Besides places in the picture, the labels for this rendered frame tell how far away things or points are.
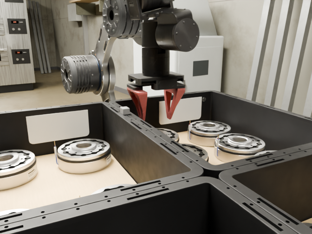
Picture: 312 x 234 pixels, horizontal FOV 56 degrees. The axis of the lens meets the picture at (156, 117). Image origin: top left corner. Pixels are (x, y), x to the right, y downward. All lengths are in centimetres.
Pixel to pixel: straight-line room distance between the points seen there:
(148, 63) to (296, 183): 34
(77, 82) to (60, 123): 76
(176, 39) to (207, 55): 248
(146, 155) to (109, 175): 12
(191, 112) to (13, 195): 46
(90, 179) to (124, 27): 58
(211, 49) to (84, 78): 184
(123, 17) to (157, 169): 63
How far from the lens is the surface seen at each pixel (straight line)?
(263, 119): 68
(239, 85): 325
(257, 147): 62
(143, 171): 49
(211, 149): 68
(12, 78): 597
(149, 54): 59
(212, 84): 309
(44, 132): 66
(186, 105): 76
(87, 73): 141
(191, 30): 54
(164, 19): 54
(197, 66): 291
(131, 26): 100
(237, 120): 74
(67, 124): 66
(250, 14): 316
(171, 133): 67
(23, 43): 595
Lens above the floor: 108
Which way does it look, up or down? 16 degrees down
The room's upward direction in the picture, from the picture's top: straight up
